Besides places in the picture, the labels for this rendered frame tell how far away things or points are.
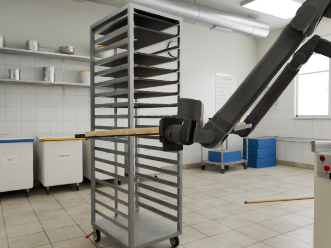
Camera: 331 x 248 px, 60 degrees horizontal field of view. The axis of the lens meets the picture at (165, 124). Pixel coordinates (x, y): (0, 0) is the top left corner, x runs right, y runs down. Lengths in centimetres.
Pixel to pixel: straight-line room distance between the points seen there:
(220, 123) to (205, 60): 552
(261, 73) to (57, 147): 360
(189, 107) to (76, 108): 416
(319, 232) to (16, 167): 338
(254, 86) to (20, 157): 360
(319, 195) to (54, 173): 324
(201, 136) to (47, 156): 351
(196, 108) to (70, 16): 444
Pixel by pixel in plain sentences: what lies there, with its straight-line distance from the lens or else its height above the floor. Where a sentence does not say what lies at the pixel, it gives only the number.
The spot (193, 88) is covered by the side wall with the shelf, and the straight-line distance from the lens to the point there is 596.
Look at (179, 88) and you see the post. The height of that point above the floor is 127.
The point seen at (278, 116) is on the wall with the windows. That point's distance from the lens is 689.
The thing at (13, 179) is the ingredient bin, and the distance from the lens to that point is 412.
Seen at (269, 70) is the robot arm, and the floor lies 116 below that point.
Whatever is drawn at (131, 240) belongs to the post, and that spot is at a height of 20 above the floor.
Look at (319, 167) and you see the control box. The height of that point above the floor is 76.
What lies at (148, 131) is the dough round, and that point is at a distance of 100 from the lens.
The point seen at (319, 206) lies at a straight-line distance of 198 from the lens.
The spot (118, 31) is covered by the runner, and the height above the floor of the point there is 167.
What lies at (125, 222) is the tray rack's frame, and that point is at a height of 15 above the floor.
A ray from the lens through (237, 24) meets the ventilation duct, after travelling 552.
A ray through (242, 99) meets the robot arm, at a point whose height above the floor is 109.
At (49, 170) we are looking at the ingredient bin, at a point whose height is 33.
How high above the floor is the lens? 104
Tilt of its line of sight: 1 degrees down
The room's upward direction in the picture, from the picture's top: straight up
